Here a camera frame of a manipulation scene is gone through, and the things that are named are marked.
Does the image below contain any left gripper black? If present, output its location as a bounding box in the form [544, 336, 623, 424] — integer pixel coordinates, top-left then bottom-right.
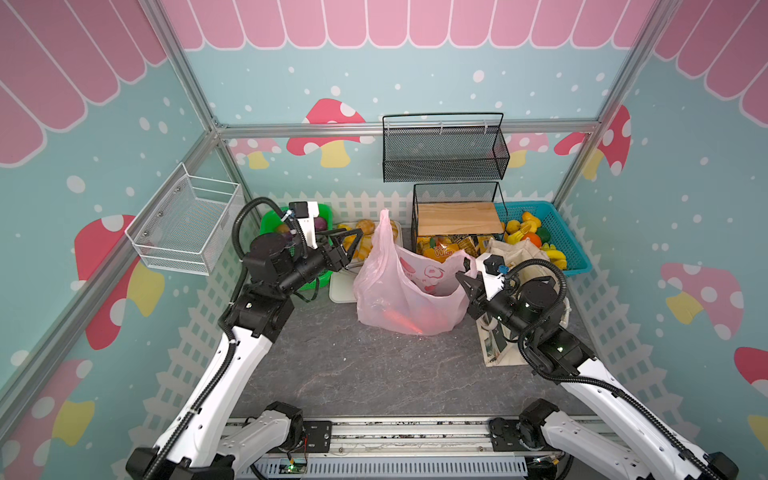
[277, 227, 363, 296]

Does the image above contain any canvas tote bag leaf print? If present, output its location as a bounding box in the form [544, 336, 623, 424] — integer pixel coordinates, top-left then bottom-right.
[476, 239, 571, 367]

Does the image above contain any pink plastic grocery bag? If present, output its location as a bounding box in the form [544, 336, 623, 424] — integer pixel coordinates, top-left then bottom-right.
[353, 209, 478, 336]

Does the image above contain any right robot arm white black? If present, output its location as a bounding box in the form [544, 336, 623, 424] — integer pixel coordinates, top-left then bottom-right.
[455, 253, 739, 479]

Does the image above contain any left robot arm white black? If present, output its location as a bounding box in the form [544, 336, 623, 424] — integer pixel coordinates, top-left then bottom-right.
[126, 197, 363, 479]

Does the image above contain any striped bread roll middle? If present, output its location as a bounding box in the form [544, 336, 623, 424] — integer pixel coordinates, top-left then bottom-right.
[356, 235, 373, 261]

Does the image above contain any round bread roll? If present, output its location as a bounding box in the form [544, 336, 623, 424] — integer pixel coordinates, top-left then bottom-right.
[356, 219, 376, 236]

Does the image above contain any white bread tray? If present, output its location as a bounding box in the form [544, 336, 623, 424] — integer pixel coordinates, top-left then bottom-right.
[328, 220, 403, 304]

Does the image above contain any orange yellow candy bag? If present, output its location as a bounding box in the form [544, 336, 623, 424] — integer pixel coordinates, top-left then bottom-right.
[416, 236, 462, 263]

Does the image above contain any long bread roll right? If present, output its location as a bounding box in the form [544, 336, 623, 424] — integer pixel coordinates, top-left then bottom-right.
[389, 220, 400, 243]

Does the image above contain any green plastic basket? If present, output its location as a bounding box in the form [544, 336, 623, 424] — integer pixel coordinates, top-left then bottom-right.
[259, 203, 333, 292]

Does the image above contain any orange fruit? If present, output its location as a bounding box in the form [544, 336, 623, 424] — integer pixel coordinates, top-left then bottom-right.
[523, 233, 543, 248]

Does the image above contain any yellow banana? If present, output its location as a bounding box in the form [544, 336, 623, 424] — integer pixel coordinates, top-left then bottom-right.
[541, 243, 568, 271]

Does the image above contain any teal plastic basket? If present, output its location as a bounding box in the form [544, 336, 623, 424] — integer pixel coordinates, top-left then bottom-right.
[495, 200, 592, 277]

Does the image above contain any black wire shelf rack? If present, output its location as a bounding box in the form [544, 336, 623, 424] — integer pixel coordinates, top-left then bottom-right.
[411, 181, 506, 255]

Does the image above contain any black mesh wall basket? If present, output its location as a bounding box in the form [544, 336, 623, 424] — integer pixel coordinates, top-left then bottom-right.
[381, 112, 511, 183]

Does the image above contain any white wire wall basket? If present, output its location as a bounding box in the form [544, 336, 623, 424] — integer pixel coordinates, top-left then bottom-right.
[125, 164, 245, 276]

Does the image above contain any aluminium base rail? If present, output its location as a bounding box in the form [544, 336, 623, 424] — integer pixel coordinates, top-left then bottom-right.
[155, 415, 661, 480]

